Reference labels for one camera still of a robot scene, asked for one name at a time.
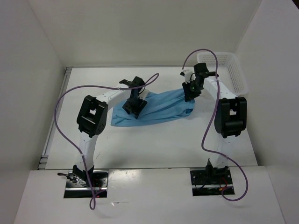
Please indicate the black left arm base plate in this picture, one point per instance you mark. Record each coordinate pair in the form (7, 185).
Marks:
(75, 188)

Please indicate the white perforated plastic basket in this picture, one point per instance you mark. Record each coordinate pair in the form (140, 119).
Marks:
(229, 70)

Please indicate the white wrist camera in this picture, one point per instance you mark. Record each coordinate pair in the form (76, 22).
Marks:
(143, 94)
(187, 74)

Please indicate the light blue mesh shorts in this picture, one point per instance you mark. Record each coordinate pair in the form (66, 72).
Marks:
(161, 107)

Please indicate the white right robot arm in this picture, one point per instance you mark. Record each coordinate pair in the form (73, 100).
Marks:
(230, 115)

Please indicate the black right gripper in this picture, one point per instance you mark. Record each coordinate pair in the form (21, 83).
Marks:
(188, 95)

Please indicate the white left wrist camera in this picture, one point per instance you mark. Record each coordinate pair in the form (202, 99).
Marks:
(143, 94)

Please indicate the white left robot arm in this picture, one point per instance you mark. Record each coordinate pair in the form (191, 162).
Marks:
(92, 120)

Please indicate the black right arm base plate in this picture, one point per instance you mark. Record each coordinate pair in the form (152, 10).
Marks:
(212, 185)

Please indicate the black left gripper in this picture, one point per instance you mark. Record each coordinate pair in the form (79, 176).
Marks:
(136, 110)

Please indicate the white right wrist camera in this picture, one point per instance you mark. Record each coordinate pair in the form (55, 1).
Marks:
(187, 74)

